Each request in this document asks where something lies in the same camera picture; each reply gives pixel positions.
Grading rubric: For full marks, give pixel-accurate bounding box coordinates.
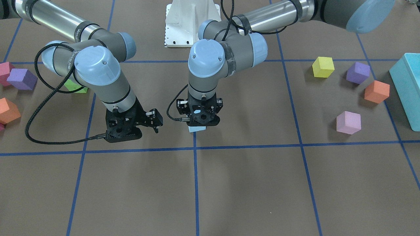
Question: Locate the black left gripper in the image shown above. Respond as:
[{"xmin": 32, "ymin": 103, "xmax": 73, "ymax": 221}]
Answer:
[{"xmin": 177, "ymin": 94, "xmax": 223, "ymax": 127}]

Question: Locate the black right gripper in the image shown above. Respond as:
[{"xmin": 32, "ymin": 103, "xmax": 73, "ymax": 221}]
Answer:
[{"xmin": 105, "ymin": 99, "xmax": 163, "ymax": 143}]

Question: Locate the light blue block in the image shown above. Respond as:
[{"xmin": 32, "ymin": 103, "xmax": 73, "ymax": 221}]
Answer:
[{"xmin": 188, "ymin": 127, "xmax": 207, "ymax": 133}]

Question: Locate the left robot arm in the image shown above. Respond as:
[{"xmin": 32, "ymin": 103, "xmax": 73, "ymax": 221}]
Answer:
[{"xmin": 171, "ymin": 0, "xmax": 395, "ymax": 127}]

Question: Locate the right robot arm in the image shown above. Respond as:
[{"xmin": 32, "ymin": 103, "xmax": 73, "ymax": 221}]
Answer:
[{"xmin": 1, "ymin": 0, "xmax": 163, "ymax": 145}]

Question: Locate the green block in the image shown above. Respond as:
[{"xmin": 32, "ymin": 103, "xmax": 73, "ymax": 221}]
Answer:
[{"xmin": 64, "ymin": 79, "xmax": 88, "ymax": 93}]

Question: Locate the yellow block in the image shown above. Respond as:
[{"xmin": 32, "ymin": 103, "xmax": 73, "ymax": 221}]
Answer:
[{"xmin": 312, "ymin": 56, "xmax": 335, "ymax": 78}]

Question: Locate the light pink block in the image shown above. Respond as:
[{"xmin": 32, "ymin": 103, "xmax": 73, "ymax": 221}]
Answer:
[{"xmin": 336, "ymin": 111, "xmax": 362, "ymax": 135}]

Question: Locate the magenta block beside orange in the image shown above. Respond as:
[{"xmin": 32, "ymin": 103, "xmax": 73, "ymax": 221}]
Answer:
[{"xmin": 0, "ymin": 62, "xmax": 15, "ymax": 87}]

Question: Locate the cyan plastic bin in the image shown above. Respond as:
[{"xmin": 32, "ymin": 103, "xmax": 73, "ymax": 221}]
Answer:
[{"xmin": 389, "ymin": 53, "xmax": 420, "ymax": 132}]

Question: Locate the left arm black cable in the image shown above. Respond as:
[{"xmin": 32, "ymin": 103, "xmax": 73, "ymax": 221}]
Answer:
[{"xmin": 166, "ymin": 84, "xmax": 191, "ymax": 122}]

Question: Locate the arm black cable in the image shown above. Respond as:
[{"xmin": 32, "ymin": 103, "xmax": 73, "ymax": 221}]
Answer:
[
  {"xmin": 166, "ymin": 84, "xmax": 191, "ymax": 122},
  {"xmin": 25, "ymin": 43, "xmax": 109, "ymax": 145}
]

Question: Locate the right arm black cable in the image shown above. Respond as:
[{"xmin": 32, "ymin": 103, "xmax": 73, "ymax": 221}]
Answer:
[{"xmin": 25, "ymin": 43, "xmax": 109, "ymax": 145}]

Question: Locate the white pedestal column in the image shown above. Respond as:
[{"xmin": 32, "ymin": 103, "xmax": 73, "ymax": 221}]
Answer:
[{"xmin": 164, "ymin": 0, "xmax": 221, "ymax": 48}]

